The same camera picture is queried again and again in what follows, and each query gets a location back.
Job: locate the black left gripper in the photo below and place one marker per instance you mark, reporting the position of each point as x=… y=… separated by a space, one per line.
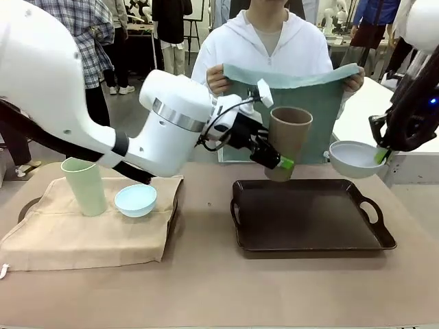
x=241 y=133

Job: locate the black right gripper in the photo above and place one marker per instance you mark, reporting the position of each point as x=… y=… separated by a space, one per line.
x=425 y=116

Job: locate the tall beige cup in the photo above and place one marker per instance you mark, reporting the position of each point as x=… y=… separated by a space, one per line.
x=288 y=137

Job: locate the white bowl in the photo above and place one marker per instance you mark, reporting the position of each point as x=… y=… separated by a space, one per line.
x=353 y=168

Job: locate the teal cloth mat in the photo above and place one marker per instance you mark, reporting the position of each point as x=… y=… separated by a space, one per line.
x=308 y=96

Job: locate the light blue bowl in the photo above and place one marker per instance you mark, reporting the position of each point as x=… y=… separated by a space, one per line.
x=135 y=205

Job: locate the tall light green cup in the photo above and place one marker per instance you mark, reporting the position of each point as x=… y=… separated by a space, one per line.
x=85 y=192

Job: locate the beige cloth mat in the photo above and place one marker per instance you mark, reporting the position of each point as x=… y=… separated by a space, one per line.
x=85 y=240

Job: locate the person's right forearm white sleeve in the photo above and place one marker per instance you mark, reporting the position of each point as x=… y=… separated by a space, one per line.
x=200 y=79

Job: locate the person's left forearm white sleeve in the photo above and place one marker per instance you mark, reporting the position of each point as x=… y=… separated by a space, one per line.
x=344 y=103

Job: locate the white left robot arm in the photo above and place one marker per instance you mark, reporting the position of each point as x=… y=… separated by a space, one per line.
x=34 y=68

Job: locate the person's left hand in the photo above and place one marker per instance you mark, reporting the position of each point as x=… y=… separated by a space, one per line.
x=353 y=84

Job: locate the person's right hand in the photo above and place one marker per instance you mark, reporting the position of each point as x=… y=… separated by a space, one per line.
x=217 y=80

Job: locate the white table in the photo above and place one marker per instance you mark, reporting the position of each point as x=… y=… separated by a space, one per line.
x=363 y=103

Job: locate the person torso white top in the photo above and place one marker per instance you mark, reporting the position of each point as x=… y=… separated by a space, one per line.
x=302 y=44

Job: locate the bystander in blue jacket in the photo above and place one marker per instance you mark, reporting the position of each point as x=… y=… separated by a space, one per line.
x=374 y=13

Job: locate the bystander in black jacket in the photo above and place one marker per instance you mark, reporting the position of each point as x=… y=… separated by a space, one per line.
x=171 y=20

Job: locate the bystander with white shoes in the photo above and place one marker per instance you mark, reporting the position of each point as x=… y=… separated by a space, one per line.
x=121 y=61

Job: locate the bystander in blue plaid shirt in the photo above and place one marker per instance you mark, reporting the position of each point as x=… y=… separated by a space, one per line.
x=89 y=41

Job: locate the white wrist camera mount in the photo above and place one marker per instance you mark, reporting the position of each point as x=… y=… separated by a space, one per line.
x=223 y=120

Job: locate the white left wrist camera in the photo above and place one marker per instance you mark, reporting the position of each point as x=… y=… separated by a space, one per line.
x=265 y=92

